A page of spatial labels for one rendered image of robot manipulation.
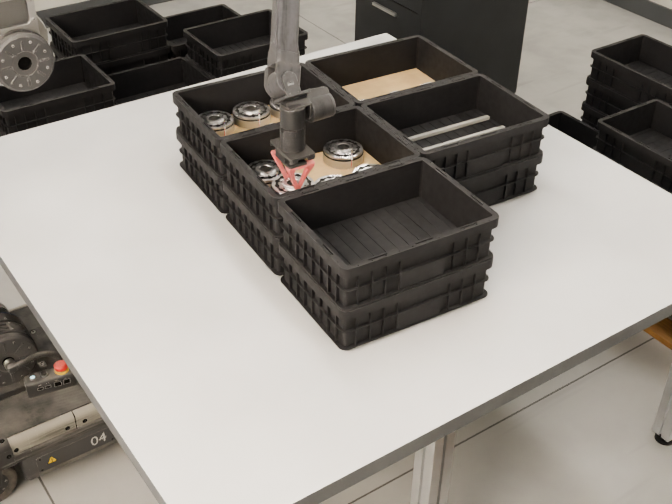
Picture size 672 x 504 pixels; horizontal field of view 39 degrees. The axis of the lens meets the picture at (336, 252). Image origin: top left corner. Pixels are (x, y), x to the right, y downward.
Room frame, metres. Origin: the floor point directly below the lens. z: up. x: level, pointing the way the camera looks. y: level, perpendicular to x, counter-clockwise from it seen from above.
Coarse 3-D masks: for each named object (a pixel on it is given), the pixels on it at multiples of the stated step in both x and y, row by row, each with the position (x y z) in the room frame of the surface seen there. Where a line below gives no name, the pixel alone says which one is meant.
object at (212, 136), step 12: (264, 72) 2.40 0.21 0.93; (312, 72) 2.41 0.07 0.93; (204, 84) 2.32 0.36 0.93; (216, 84) 2.33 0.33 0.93; (324, 84) 2.34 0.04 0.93; (180, 96) 2.25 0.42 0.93; (180, 108) 2.22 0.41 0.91; (336, 108) 2.20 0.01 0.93; (192, 120) 2.15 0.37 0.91; (204, 132) 2.09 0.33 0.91; (240, 132) 2.06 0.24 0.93; (216, 144) 2.03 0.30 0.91
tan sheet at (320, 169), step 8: (320, 152) 2.14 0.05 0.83; (320, 160) 2.10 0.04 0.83; (368, 160) 2.11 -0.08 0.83; (376, 160) 2.11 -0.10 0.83; (312, 168) 2.06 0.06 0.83; (320, 168) 2.06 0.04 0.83; (328, 168) 2.07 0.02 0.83; (352, 168) 2.07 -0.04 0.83; (312, 176) 2.03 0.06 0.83; (320, 176) 2.03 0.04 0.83
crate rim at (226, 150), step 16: (336, 112) 2.18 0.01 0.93; (272, 128) 2.09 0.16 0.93; (384, 128) 2.10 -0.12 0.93; (224, 144) 2.00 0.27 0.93; (400, 144) 2.03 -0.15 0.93; (240, 160) 1.93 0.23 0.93; (400, 160) 1.94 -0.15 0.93; (256, 176) 1.86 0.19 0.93; (352, 176) 1.87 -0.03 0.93; (272, 192) 1.79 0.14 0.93; (288, 192) 1.79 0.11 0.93
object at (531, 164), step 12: (540, 156) 2.16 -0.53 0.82; (504, 168) 2.10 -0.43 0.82; (516, 168) 2.12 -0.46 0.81; (528, 168) 2.15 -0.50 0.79; (468, 180) 2.04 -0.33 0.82; (480, 180) 2.06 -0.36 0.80; (492, 180) 2.10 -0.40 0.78; (504, 180) 2.12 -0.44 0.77; (516, 180) 2.13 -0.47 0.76; (528, 180) 2.16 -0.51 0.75; (480, 192) 2.08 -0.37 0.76; (492, 192) 2.09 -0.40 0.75; (504, 192) 2.12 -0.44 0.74; (516, 192) 2.15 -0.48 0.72; (528, 192) 2.15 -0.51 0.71; (492, 204) 2.09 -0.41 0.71
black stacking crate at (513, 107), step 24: (408, 96) 2.29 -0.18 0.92; (432, 96) 2.33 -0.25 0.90; (456, 96) 2.37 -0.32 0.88; (480, 96) 2.40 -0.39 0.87; (504, 96) 2.32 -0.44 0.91; (408, 120) 2.29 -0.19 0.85; (432, 120) 2.33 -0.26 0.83; (456, 120) 2.34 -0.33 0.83; (504, 120) 2.31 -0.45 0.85; (528, 120) 2.23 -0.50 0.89; (432, 144) 2.20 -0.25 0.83; (504, 144) 2.11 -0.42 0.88; (528, 144) 2.15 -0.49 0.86; (456, 168) 2.03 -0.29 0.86; (480, 168) 2.07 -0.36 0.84
